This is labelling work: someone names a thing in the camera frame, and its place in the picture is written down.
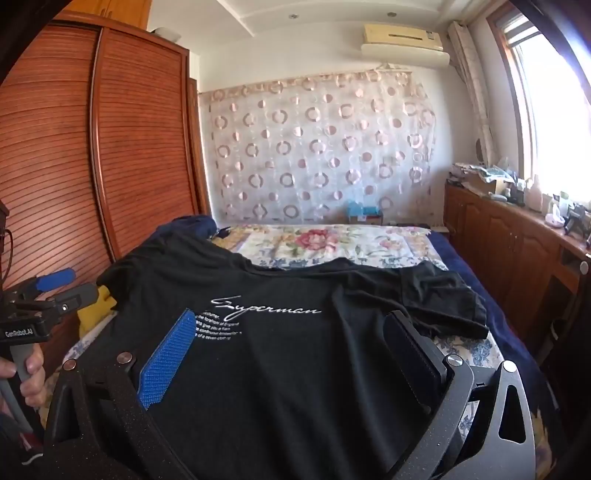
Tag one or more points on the wooden slatted wardrobe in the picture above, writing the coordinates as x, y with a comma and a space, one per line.
69, 161

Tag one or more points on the navy blanket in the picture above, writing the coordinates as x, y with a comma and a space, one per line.
503, 318

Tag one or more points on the pink bottle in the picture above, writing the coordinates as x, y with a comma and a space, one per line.
535, 196

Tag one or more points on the wooden side cabinet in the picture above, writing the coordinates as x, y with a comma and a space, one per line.
498, 240

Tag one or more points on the stack of small boxes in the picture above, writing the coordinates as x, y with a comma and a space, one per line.
461, 173

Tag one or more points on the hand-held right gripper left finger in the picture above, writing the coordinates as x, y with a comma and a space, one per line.
166, 360

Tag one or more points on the open cardboard box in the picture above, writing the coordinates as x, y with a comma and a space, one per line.
489, 184

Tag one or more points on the cardboard box with blue cloth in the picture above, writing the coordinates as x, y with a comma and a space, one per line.
364, 213

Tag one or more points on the wood-framed window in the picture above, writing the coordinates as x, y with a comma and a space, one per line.
554, 115

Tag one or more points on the green-capped white bottle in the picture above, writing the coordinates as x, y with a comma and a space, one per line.
564, 202

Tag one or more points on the blue floral bedsheet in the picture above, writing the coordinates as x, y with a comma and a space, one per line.
480, 353

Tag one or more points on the white round corner guard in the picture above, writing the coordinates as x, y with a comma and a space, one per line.
582, 266

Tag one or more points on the cream air conditioner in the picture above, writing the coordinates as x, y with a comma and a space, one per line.
401, 37

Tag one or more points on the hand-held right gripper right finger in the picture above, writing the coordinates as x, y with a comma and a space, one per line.
411, 355

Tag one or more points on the white bundle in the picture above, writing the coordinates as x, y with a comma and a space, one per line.
164, 32

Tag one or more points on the black printed t-shirt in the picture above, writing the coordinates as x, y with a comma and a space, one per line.
277, 369

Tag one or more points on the person's left hand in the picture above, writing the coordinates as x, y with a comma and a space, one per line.
34, 387

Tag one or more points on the black handheld device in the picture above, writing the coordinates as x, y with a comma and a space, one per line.
575, 220

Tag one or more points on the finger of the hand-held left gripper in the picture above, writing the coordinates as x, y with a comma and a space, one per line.
55, 279
76, 297

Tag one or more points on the pale window curtain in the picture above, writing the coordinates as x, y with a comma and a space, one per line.
471, 83

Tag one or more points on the circle-patterned sheer curtain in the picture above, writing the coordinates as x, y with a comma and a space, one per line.
314, 152

